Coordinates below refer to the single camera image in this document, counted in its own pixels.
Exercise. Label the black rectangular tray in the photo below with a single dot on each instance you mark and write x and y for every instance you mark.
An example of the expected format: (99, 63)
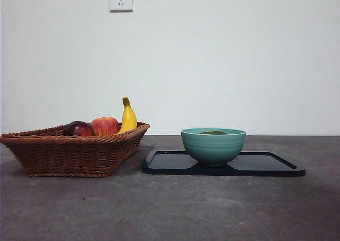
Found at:
(170, 164)

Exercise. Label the dark red apple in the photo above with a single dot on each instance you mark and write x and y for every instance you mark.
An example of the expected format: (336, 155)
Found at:
(79, 129)

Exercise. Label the yellow banana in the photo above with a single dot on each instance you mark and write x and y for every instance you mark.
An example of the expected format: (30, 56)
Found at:
(128, 116)

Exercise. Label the brown woven wicker basket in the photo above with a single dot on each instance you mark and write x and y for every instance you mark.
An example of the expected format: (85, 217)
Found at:
(66, 156)

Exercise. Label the teal ceramic bowl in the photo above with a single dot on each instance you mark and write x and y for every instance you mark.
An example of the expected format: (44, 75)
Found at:
(213, 148)

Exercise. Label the green avocado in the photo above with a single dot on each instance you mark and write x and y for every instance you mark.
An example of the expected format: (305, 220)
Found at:
(212, 132)

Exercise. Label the red yellow apple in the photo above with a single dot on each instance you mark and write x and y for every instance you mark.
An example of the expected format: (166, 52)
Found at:
(106, 125)

